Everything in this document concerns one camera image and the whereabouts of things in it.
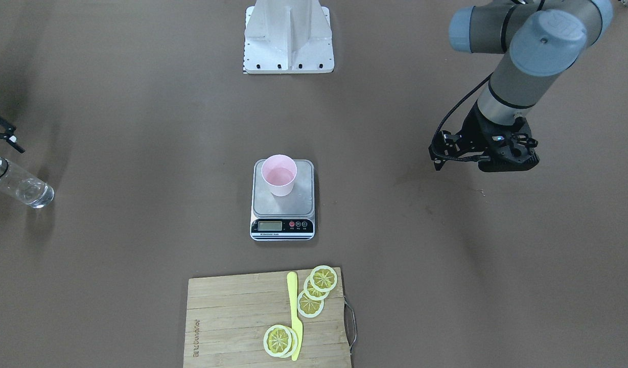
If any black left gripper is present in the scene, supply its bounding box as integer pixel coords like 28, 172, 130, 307
429, 104, 540, 172

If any pink plastic cup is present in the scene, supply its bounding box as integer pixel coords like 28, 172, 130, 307
261, 154, 297, 197

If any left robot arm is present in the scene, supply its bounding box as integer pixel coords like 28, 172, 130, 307
428, 1, 614, 172

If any digital kitchen scale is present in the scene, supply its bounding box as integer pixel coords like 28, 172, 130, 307
250, 159, 316, 241

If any yellow plastic knife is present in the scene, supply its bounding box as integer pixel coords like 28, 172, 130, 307
287, 271, 304, 361

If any bamboo cutting board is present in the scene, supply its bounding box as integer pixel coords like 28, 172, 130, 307
183, 271, 356, 367

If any lemon slice pair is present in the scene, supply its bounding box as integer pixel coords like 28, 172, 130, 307
263, 324, 299, 358

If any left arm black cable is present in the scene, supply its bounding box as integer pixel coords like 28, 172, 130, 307
429, 74, 493, 169

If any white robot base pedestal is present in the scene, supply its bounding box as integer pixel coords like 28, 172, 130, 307
242, 1, 335, 74

